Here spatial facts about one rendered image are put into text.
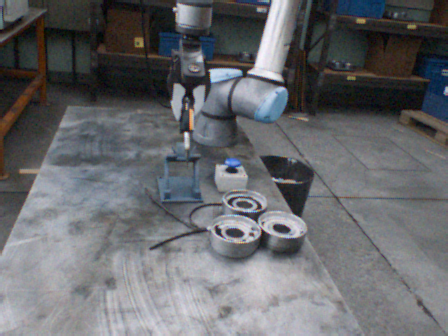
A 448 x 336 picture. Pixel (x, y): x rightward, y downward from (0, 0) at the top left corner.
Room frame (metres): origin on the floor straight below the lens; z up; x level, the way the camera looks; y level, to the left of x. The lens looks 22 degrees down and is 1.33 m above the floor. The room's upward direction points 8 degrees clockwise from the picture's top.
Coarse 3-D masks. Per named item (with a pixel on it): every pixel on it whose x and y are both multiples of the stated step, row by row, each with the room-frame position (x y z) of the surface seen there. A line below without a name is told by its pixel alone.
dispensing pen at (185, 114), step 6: (186, 102) 1.01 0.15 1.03; (186, 108) 1.01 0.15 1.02; (186, 114) 0.98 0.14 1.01; (180, 120) 1.00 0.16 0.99; (186, 120) 0.98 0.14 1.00; (180, 126) 1.00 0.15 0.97; (186, 126) 0.97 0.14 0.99; (180, 132) 0.98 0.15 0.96; (186, 132) 0.98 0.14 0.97; (186, 138) 0.97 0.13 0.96; (186, 144) 0.96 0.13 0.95; (186, 150) 0.96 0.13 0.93
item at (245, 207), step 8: (232, 192) 0.97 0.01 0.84; (240, 192) 0.98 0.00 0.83; (248, 192) 0.98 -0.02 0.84; (224, 200) 0.92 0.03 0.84; (240, 200) 0.95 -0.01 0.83; (248, 200) 0.95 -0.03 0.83; (264, 200) 0.95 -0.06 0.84; (224, 208) 0.90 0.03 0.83; (232, 208) 0.89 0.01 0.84; (240, 208) 0.91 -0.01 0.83; (248, 208) 0.95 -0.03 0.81; (264, 208) 0.91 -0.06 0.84; (248, 216) 0.88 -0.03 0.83; (256, 216) 0.89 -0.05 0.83
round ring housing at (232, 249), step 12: (228, 216) 0.85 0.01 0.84; (240, 216) 0.86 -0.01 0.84; (228, 228) 0.82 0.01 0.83; (240, 228) 0.83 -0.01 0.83; (216, 240) 0.77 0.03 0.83; (228, 240) 0.76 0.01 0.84; (240, 240) 0.78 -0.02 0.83; (252, 240) 0.77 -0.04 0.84; (228, 252) 0.76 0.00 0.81; (240, 252) 0.76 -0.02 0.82; (252, 252) 0.79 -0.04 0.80
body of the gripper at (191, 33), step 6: (180, 30) 0.99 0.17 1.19; (186, 30) 0.98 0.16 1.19; (192, 30) 0.98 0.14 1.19; (198, 30) 0.99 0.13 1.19; (204, 30) 1.00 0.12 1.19; (186, 36) 1.00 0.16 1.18; (192, 36) 1.01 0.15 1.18; (198, 36) 1.01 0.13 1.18; (174, 54) 1.01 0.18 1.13; (174, 60) 0.99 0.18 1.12; (180, 60) 0.98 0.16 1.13; (204, 60) 1.00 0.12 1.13; (174, 66) 0.99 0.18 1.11; (180, 66) 0.98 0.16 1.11; (204, 66) 1.00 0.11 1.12; (180, 72) 0.98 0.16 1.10; (180, 78) 0.98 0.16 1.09; (204, 78) 1.00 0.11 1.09
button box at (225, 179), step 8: (216, 168) 1.09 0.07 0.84; (224, 168) 1.08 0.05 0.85; (240, 168) 1.10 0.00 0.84; (216, 176) 1.08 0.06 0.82; (224, 176) 1.03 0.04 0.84; (232, 176) 1.04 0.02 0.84; (240, 176) 1.05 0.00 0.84; (216, 184) 1.07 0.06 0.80; (224, 184) 1.03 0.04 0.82; (232, 184) 1.04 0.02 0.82; (240, 184) 1.05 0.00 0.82; (224, 192) 1.03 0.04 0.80
